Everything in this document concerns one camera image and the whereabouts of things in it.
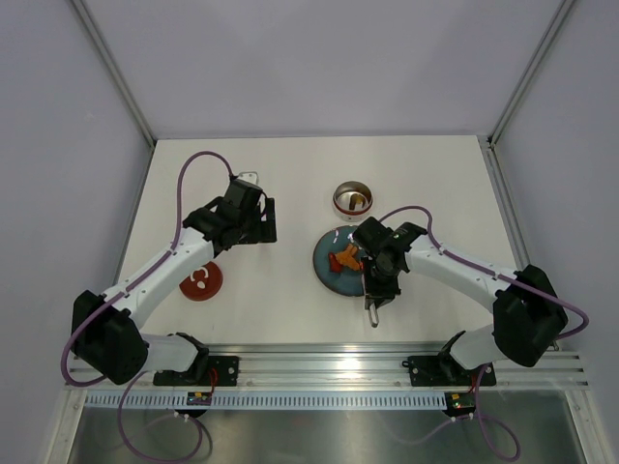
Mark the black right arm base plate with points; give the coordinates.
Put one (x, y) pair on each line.
(435, 371)

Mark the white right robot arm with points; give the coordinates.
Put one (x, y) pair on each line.
(526, 314)

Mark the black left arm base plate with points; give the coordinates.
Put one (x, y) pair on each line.
(221, 371)

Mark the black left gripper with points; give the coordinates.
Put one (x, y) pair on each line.
(265, 230)

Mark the orange food piece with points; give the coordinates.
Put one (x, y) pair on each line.
(348, 258)

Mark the left aluminium frame post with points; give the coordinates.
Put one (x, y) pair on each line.
(96, 38)

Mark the right aluminium frame post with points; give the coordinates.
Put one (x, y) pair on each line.
(534, 65)

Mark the aluminium front rail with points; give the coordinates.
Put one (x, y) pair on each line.
(377, 366)

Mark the red food piece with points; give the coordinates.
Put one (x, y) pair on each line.
(334, 265)

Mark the blue floral ceramic plate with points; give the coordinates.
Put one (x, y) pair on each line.
(348, 283)

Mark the white slotted cable duct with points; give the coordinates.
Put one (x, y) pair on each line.
(281, 400)

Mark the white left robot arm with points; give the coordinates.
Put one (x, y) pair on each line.
(106, 328)

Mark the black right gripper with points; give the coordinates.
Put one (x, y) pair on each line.
(383, 294)

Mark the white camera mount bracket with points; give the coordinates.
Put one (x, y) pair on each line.
(249, 177)

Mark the red round lunch box lid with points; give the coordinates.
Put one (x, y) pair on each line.
(203, 284)

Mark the aluminium frame post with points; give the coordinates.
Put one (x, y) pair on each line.
(96, 38)
(534, 65)

